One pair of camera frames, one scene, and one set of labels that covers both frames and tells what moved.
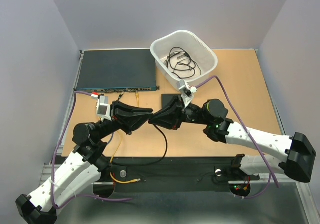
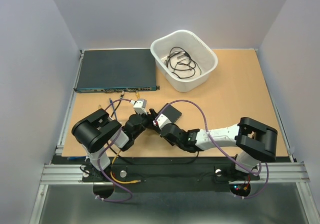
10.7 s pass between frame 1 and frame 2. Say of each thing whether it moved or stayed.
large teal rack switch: stayed
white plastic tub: stayed
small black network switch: moved
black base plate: stayed
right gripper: moved
